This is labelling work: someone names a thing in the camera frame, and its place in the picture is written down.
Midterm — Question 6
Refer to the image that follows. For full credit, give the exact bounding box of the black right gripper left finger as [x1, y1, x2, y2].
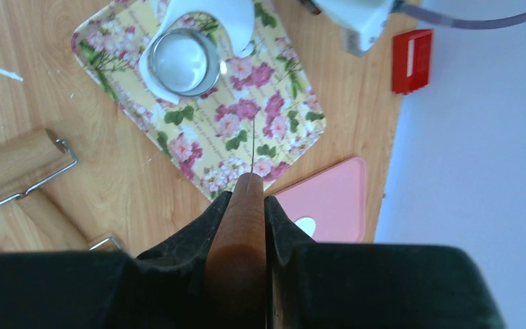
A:
[0, 192, 231, 328]

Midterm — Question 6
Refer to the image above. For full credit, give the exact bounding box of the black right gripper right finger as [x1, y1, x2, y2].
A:
[264, 196, 505, 328]

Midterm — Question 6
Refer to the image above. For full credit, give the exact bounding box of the metal scraper wooden handle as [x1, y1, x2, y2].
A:
[204, 171, 267, 328]

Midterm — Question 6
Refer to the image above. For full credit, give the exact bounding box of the pink tray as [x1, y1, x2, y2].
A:
[276, 157, 366, 243]

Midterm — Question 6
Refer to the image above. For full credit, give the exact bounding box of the wooden rolling pin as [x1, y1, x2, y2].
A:
[0, 127, 125, 253]

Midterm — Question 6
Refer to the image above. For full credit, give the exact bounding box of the floral yellow tray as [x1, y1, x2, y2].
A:
[71, 1, 326, 199]

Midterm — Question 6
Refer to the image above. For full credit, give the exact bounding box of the white dough ball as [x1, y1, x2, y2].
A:
[138, 1, 255, 104]

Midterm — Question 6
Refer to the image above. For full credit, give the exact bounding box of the flat white dough wrapper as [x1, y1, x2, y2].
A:
[295, 217, 316, 237]

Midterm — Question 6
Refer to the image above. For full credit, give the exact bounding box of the red toy block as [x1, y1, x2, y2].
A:
[391, 29, 434, 95]

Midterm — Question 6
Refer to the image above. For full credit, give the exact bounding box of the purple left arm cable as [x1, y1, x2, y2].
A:
[392, 0, 526, 31]

